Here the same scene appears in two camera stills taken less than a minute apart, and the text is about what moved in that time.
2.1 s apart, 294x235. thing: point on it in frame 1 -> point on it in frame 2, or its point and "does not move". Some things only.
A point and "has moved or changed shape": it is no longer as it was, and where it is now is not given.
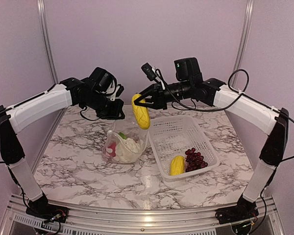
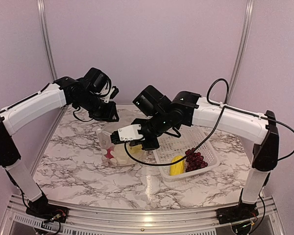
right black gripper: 157,91 -> 153,145
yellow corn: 177,165 does not move
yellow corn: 141,112 has moved or changed shape
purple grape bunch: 194,160 does not move
